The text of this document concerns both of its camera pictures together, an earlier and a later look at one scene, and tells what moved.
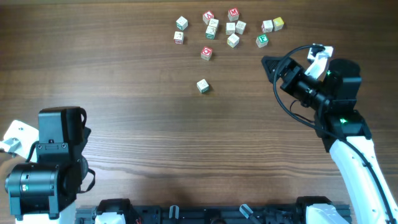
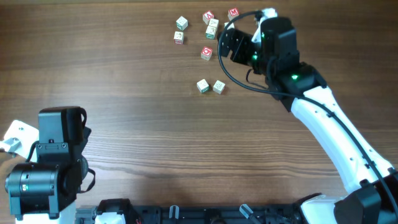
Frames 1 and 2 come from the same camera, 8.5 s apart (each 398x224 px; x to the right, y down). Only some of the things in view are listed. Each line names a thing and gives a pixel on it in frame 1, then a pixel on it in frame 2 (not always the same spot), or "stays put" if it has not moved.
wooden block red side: [178, 38] stays put
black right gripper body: [291, 85] to [246, 50]
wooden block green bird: [203, 86] stays put
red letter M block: [233, 14] stays put
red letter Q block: [206, 53] stays put
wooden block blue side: [240, 27] to [219, 86]
